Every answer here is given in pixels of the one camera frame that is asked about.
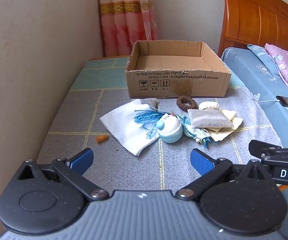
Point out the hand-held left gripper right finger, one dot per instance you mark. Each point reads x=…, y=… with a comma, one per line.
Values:
x=200, y=163

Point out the black smartphone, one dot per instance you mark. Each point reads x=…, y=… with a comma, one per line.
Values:
x=286, y=101

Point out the grey fabric pouch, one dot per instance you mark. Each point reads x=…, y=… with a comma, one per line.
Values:
x=208, y=119

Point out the wooden bed headboard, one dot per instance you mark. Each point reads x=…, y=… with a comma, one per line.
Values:
x=258, y=17

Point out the blue tassel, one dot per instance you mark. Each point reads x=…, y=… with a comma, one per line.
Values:
x=147, y=120

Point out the blue floral pillow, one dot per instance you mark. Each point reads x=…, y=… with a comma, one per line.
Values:
x=263, y=60

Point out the checked grey-green tablecloth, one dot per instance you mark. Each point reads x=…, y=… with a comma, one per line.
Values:
x=104, y=90

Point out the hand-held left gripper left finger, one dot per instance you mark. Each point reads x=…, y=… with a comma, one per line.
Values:
x=80, y=160

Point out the small orange earplug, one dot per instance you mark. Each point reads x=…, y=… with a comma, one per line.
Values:
x=102, y=139

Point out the cardboard box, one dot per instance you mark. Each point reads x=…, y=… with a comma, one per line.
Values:
x=173, y=66

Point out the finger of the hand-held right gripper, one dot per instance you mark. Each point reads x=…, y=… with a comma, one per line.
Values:
x=271, y=151

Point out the brown hair scrunchie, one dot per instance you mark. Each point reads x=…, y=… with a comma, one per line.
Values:
x=185, y=103

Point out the white tissue cloth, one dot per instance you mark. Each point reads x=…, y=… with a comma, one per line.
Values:
x=120, y=127

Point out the cream cloth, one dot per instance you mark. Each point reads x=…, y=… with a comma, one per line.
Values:
x=230, y=116

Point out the embroidered blue-green sachet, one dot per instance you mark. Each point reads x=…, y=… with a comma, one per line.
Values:
x=193, y=132

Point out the round blue plush toy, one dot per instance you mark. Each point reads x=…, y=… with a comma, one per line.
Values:
x=170, y=131

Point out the pink patterned curtain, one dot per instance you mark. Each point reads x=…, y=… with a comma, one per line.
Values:
x=127, y=17

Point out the light blue pillow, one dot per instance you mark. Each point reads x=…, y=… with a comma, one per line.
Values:
x=253, y=80

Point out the cream hair scrunchie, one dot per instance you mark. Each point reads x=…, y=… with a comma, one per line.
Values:
x=208, y=105

